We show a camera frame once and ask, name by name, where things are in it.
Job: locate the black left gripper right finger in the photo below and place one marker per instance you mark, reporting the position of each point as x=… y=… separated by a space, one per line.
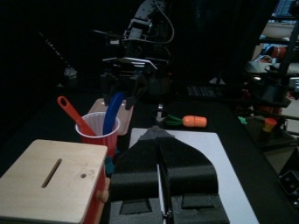
x=191 y=175

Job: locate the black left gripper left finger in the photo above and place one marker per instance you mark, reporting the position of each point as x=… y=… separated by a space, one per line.
x=133 y=175

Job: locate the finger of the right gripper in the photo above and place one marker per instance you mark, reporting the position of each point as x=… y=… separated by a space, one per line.
x=136 y=94
x=108 y=84

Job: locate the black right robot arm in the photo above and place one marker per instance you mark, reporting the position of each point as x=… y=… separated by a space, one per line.
x=141 y=22

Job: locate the small teal toy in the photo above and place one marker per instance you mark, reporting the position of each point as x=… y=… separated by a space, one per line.
x=109 y=165

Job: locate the small wooden cutting board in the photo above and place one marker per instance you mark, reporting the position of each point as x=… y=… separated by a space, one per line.
x=125 y=118

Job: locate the blue plastic utensil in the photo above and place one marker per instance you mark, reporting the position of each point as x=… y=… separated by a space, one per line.
x=110 y=112

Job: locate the white flat board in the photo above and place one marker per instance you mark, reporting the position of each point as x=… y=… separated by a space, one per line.
x=229 y=180

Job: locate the red-orange plastic utensil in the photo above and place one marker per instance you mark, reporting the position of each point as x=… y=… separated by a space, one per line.
x=72 y=113

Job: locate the red plastic cup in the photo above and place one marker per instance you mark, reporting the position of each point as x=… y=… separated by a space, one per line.
x=101 y=139

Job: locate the orange toy carrot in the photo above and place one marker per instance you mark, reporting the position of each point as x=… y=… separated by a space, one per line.
x=192 y=121

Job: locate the black vented box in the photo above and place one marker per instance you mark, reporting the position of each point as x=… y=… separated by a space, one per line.
x=204 y=91

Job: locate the wooden slot box red sides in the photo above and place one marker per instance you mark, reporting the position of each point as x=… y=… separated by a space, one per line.
x=50 y=178

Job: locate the small green toy piece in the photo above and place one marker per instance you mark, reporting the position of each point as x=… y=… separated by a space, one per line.
x=241 y=120

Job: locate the black device with buttons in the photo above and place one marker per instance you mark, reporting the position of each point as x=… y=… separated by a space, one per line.
x=289 y=182

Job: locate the orange and yellow toy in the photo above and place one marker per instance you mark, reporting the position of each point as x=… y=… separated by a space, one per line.
x=268 y=124

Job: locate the red round object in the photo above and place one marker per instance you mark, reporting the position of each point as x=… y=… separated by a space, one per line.
x=277 y=52

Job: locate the black frame post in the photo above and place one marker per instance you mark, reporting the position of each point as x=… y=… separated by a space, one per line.
x=288 y=49

